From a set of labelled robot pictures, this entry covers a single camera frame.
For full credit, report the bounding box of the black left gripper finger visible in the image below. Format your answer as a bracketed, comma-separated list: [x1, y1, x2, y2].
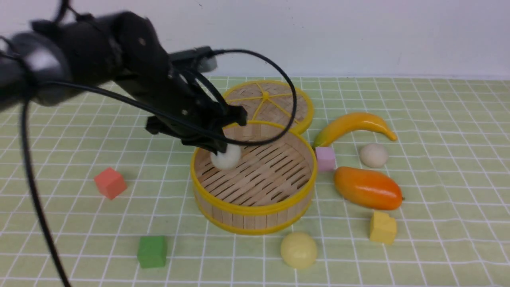
[145, 116, 228, 155]

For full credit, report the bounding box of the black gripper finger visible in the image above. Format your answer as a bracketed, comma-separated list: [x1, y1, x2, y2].
[215, 105, 248, 128]

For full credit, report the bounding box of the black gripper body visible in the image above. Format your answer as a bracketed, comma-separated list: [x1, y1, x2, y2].
[111, 12, 224, 136]

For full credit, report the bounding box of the white bun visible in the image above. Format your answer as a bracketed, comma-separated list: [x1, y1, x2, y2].
[210, 144, 242, 170]
[359, 143, 389, 168]

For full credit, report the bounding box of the yellow bun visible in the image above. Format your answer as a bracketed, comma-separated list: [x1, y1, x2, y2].
[280, 232, 318, 269]

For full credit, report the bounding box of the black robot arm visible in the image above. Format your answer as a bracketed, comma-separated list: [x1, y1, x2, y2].
[1, 11, 247, 153]

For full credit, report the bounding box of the bamboo steamer lid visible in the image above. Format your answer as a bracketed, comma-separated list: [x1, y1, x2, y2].
[224, 80, 314, 134]

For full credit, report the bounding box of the bamboo steamer tray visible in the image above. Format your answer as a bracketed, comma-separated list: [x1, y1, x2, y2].
[190, 130, 318, 236]

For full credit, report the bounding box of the pink foam cube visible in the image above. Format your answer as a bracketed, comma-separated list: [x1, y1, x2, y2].
[315, 146, 336, 171]

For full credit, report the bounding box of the red foam cube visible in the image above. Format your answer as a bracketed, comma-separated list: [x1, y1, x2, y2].
[94, 167, 127, 200]

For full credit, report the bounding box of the green foam cube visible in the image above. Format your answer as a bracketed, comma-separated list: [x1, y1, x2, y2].
[137, 236, 167, 269]

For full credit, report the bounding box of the yellow toy banana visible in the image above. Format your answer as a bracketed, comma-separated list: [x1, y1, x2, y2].
[312, 112, 398, 147]

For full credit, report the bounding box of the orange toy mango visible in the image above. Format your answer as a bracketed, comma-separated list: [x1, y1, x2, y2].
[333, 166, 404, 210]

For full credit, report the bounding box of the yellow foam cube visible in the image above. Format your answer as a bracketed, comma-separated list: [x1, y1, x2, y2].
[369, 211, 397, 245]

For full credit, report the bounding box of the green checkered tablecloth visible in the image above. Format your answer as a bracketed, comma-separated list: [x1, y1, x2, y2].
[0, 73, 510, 287]

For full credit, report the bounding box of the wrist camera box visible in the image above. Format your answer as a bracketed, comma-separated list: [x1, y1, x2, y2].
[168, 46, 218, 73]

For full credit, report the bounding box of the black cable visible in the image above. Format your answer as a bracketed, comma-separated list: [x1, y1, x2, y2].
[20, 49, 298, 287]

